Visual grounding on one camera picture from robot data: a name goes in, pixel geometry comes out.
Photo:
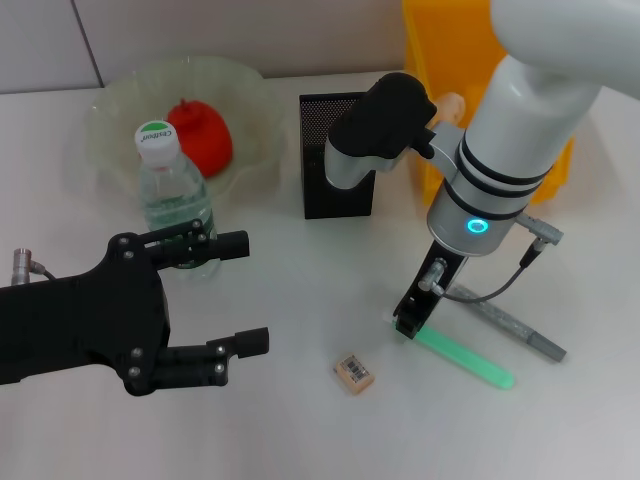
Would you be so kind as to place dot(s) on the grey glitter pen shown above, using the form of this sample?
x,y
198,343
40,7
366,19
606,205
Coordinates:
x,y
515,326

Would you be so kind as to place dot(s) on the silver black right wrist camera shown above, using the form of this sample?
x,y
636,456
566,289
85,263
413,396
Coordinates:
x,y
385,115

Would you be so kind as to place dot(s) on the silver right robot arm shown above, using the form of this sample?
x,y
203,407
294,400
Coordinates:
x,y
525,120

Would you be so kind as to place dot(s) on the pale green glass fruit plate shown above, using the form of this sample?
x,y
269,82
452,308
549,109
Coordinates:
x,y
240,100

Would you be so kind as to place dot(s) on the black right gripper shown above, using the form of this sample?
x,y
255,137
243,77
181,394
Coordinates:
x,y
427,287

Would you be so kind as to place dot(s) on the yellow plastic bin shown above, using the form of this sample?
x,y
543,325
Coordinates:
x,y
440,50

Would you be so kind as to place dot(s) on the green pen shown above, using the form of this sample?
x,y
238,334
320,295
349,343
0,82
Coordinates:
x,y
465,357

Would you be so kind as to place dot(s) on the clear green-label water bottle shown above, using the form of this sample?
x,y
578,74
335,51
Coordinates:
x,y
170,190

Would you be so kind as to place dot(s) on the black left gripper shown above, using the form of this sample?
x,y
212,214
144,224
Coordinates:
x,y
95,325

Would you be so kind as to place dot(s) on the white paper ball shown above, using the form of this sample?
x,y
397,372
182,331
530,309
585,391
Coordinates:
x,y
452,107

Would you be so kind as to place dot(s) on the black mesh pen holder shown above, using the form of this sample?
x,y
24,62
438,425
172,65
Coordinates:
x,y
320,200

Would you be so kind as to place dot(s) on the beige eraser with barcode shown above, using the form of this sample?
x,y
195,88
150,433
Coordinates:
x,y
354,374

